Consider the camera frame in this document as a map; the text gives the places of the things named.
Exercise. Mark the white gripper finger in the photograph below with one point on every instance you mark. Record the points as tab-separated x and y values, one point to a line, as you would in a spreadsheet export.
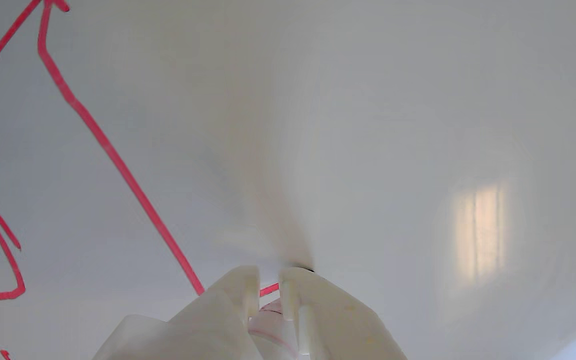
218	320
333	320

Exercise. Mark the red whiteboard marker pen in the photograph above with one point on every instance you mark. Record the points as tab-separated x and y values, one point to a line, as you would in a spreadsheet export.
273	332

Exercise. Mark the large white whiteboard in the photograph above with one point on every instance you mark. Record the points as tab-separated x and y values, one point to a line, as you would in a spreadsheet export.
318	125

